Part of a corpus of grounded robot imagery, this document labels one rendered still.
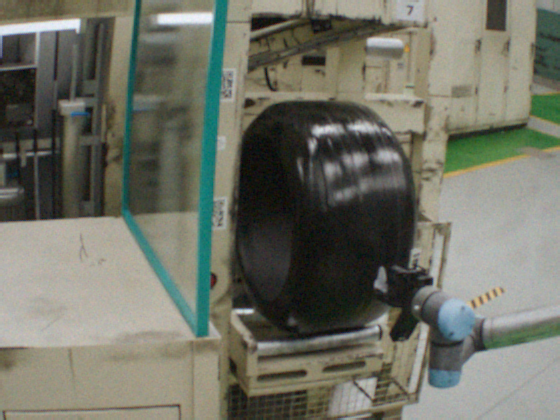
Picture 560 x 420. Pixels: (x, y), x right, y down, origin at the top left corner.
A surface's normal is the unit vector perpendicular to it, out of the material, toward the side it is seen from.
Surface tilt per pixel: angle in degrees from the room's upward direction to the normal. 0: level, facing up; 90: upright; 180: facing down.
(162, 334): 0
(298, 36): 90
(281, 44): 90
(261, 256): 47
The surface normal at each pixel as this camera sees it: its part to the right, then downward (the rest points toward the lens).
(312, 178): -0.39, -0.22
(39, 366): 0.36, 0.32
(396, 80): 0.69, 0.28
